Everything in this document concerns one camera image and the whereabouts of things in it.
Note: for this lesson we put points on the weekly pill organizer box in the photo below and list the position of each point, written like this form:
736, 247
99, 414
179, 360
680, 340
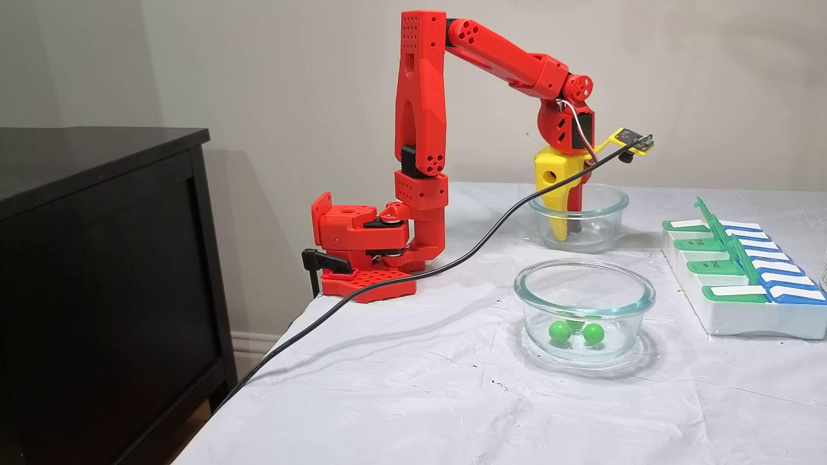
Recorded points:
743, 320

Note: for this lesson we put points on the glass bowl for red balls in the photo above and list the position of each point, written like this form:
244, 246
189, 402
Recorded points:
607, 219

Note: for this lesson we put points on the glass bowl for green balls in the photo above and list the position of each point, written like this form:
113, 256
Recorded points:
536, 303

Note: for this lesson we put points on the green ball pill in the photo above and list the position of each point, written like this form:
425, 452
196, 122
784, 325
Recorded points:
559, 331
575, 322
593, 333

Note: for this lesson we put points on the black table clamp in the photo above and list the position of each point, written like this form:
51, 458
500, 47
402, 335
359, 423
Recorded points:
323, 260

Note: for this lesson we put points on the white tablecloth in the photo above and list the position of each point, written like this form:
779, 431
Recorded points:
420, 400

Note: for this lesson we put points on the black wooden cabinet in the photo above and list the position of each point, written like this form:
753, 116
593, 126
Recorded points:
97, 290

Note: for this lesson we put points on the white wall baseboard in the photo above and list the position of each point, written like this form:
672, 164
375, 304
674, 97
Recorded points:
249, 345

